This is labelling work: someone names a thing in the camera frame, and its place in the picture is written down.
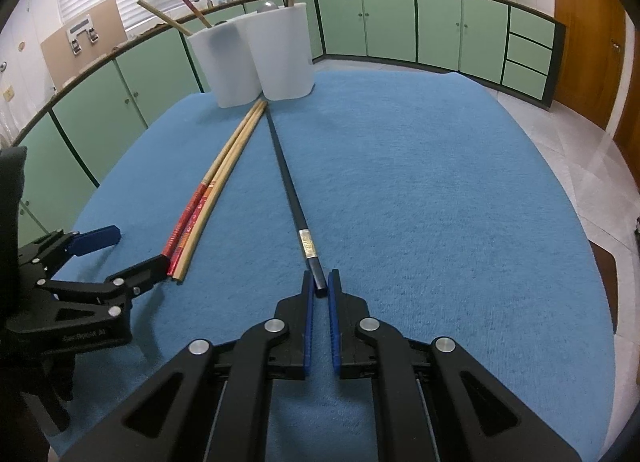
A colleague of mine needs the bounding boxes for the red orange star chopstick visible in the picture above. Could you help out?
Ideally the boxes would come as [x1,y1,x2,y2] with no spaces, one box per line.
[167,101,266,279]

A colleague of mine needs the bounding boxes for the red striped chopstick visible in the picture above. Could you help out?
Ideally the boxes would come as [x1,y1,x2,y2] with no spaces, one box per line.
[162,98,265,261]

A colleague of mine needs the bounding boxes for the plain wooden chopstick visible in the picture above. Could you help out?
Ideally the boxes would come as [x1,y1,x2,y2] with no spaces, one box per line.
[171,102,269,284]

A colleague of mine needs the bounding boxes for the black chopstick gold band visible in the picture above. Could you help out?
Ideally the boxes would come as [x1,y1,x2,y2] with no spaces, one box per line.
[266,109,328,297]

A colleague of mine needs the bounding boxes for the green lower kitchen cabinets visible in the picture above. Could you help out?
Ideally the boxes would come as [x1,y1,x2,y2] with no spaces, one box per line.
[16,0,565,243]

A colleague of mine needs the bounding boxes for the blue table cloth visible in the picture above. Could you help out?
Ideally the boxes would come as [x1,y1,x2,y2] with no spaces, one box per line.
[51,71,615,461]

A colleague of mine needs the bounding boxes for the brown wooden stool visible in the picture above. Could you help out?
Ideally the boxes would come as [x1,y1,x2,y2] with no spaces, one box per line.
[589,241,618,332]

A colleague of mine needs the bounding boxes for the brown cardboard board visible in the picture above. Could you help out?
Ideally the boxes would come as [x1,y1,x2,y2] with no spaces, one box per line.
[40,0,127,90]

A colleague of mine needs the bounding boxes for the left white utensil holder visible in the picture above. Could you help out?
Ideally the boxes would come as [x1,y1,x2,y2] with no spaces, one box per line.
[188,20,262,109]

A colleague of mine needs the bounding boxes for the white utensil holder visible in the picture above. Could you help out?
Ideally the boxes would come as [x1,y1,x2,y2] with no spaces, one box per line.
[244,4,314,101]
[188,20,262,109]

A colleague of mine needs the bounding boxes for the wooden chopstick in holder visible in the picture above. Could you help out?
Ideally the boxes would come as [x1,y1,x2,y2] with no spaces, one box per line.
[137,0,193,37]

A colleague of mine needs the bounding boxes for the right white utensil holder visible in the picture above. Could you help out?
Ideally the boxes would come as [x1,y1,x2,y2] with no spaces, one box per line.
[244,4,314,101]

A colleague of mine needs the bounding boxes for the metal spoon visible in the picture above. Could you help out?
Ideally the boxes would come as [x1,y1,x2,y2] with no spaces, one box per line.
[256,0,279,14]

